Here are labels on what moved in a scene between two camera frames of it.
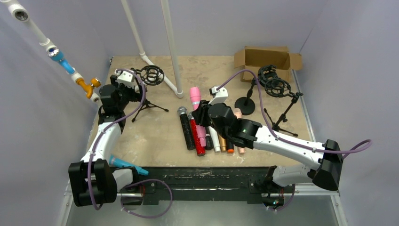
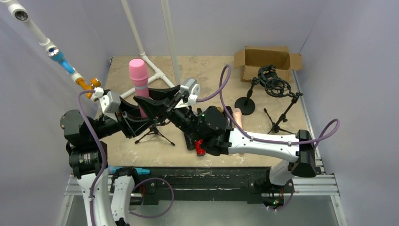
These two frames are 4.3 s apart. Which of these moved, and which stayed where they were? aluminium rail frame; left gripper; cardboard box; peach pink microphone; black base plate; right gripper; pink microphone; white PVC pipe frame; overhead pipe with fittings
Moved: pink microphone; left gripper; right gripper
Stayed: overhead pipe with fittings; white PVC pipe frame; peach pink microphone; cardboard box; black base plate; aluminium rail frame
